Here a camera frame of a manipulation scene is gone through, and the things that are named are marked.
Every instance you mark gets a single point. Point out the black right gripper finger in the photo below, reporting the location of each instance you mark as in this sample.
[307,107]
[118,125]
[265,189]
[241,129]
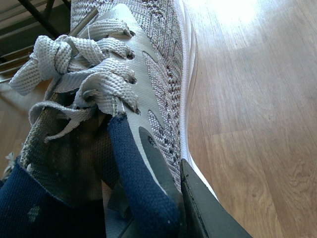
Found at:
[205,216]

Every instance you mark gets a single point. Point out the grey knit sneaker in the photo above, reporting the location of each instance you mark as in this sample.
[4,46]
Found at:
[103,156]

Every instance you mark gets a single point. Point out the black metal shoe rack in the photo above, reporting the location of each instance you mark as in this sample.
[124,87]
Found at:
[22,21]

